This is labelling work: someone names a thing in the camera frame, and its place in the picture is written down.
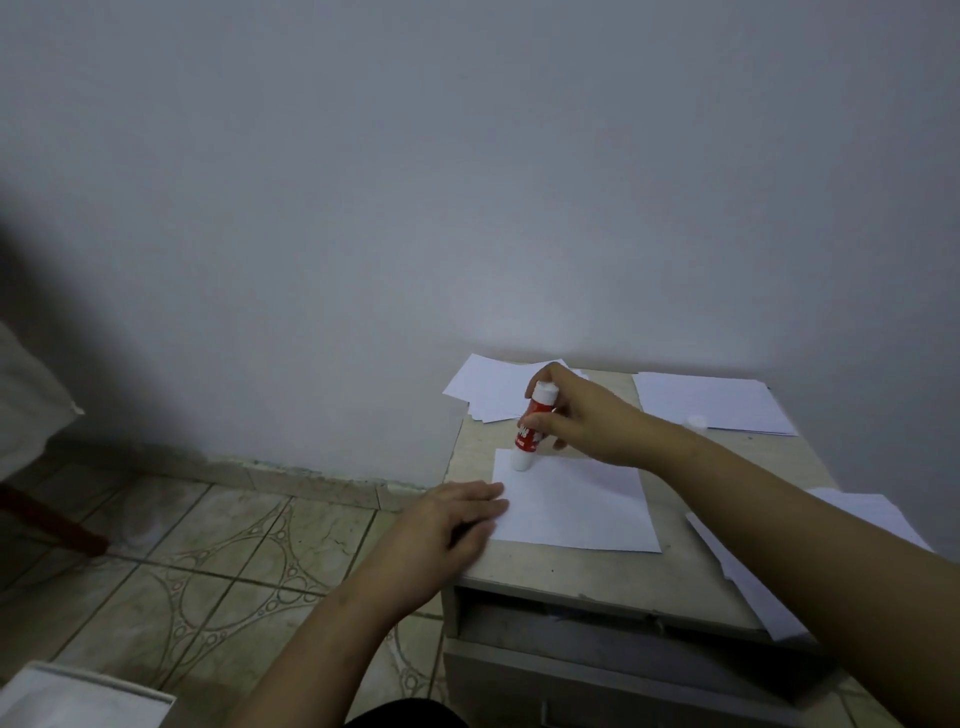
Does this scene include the reddish brown wooden leg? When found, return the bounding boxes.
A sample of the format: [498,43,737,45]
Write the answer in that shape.
[0,482,111,558]

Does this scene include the red and white glue stick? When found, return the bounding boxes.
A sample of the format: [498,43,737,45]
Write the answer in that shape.
[511,381,561,474]

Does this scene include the person's left hand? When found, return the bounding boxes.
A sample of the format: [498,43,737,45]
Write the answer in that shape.
[350,480,512,623]

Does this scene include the person's left forearm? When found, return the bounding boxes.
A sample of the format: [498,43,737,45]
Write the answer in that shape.
[223,577,421,728]

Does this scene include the white cloth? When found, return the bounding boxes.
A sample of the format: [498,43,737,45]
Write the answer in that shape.
[0,321,85,483]

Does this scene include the beige bedside cabinet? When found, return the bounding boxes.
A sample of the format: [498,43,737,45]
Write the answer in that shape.
[439,366,905,728]

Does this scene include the overhanging white paper sheets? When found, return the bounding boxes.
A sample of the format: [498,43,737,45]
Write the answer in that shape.
[684,486,936,644]

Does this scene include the single white paper sheet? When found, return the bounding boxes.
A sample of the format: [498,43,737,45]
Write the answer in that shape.
[489,447,663,555]

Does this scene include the person's black clothing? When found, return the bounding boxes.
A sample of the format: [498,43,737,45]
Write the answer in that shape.
[343,697,470,728]

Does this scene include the person's right forearm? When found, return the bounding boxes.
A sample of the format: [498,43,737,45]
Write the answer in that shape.
[648,427,960,728]

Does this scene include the person's right hand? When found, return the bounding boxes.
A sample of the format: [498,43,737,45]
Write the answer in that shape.
[518,362,678,471]

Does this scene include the neat white paper pile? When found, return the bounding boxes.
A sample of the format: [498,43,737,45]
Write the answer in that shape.
[631,370,799,438]

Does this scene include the fanned white paper pile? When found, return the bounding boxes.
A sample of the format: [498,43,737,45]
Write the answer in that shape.
[441,353,591,426]

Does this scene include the grey cabinet drawer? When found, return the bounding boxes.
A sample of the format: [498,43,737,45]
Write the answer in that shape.
[442,586,834,728]

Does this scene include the white box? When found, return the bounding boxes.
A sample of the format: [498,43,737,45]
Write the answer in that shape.
[0,660,178,728]

